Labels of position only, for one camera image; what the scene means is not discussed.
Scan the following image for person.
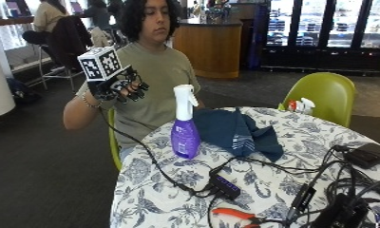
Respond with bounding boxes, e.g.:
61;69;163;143
22;0;70;46
83;0;113;30
64;0;207;163

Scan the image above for white marker cube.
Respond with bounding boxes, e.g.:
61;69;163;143
77;46;133;83

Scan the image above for green plastic chair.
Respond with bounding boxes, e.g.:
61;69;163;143
107;107;125;172
278;71;358;129

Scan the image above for purple spray bottle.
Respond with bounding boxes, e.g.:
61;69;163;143
170;84;203;161

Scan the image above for metal bar stool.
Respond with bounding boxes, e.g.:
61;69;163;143
38;44;87;93

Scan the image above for curved wooden counter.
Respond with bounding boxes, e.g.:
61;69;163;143
171;18;245;80

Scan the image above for dark jacket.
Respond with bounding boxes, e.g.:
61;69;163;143
46;15;95;71

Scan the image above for dark blue cloth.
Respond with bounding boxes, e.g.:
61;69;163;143
193;106;287;163

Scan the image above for dark bag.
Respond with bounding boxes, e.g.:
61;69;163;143
6;77;42;105

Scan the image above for floral blue white tablecloth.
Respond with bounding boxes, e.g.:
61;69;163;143
110;105;380;228

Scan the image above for black usb hub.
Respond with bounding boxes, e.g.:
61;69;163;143
209;173;243;201

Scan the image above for white trigger spray bottle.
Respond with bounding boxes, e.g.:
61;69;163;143
296;97;318;116

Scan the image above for glass door drinks fridge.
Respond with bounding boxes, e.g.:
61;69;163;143
247;0;380;76

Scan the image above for black inline adapter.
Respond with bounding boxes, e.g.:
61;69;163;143
288;183;318;220

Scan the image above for flat black box device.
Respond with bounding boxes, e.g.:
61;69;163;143
343;142;380;170

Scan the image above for beaded bracelet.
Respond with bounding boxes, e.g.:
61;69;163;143
81;92;103;109

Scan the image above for black glove cable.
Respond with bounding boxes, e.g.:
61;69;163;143
97;106;219;199

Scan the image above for orange handled pliers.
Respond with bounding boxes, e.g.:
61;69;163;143
211;206;269;228

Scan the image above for bundle of black cables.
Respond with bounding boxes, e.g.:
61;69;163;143
223;143;380;228

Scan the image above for black camera device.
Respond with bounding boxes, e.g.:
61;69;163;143
311;193;371;228

